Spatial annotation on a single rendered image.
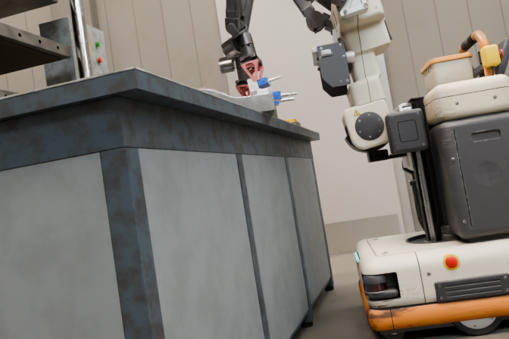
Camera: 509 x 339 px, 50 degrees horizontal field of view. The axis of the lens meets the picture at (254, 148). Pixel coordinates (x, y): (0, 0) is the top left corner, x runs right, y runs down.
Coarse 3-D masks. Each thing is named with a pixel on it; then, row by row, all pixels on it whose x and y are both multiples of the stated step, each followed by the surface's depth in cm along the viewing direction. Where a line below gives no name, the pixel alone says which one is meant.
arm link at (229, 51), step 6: (228, 24) 208; (234, 24) 207; (228, 30) 208; (234, 30) 207; (240, 30) 215; (234, 36) 209; (228, 42) 214; (228, 48) 214; (234, 48) 213; (228, 54) 216; (234, 54) 216
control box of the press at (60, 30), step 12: (48, 24) 249; (60, 24) 247; (48, 36) 249; (60, 36) 247; (72, 36) 247; (96, 36) 267; (72, 48) 245; (96, 48) 265; (72, 60) 245; (96, 60) 264; (48, 72) 248; (60, 72) 246; (72, 72) 245; (96, 72) 262; (108, 72) 273; (48, 84) 248
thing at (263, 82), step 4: (280, 76) 206; (248, 80) 207; (260, 80) 206; (264, 80) 205; (268, 80) 207; (272, 80) 206; (248, 84) 207; (252, 84) 206; (256, 84) 206; (260, 84) 206; (264, 84) 205; (268, 84) 206; (252, 88) 206; (256, 88) 206; (260, 88) 208; (264, 88) 209; (252, 92) 207; (256, 92) 208
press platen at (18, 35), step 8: (0, 24) 192; (0, 32) 192; (8, 32) 196; (16, 32) 200; (24, 32) 205; (8, 40) 198; (16, 40) 200; (24, 40) 204; (32, 40) 208; (40, 40) 213; (48, 40) 219; (32, 48) 212; (40, 48) 214; (48, 48) 218; (56, 48) 223; (64, 48) 228; (56, 56) 227; (64, 56) 229
